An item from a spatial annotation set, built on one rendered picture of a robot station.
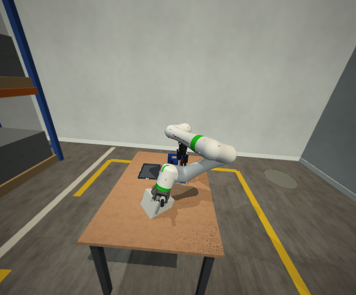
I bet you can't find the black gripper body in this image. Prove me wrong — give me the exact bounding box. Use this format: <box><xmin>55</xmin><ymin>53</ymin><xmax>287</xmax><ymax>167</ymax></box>
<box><xmin>179</xmin><ymin>146</ymin><xmax>187</xmax><ymax>155</ymax></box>

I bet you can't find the blue plastic crate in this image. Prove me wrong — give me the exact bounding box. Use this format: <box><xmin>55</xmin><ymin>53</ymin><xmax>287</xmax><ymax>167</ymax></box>
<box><xmin>168</xmin><ymin>154</ymin><xmax>178</xmax><ymax>165</ymax></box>

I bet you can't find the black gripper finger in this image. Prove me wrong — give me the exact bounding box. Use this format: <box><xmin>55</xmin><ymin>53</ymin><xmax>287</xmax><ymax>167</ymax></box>
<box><xmin>177</xmin><ymin>149</ymin><xmax>182</xmax><ymax>166</ymax></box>
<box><xmin>182</xmin><ymin>152</ymin><xmax>189</xmax><ymax>166</ymax></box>

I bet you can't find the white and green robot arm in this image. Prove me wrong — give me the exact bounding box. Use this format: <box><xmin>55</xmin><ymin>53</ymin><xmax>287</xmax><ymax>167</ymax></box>
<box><xmin>151</xmin><ymin>123</ymin><xmax>237</xmax><ymax>207</ymax></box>

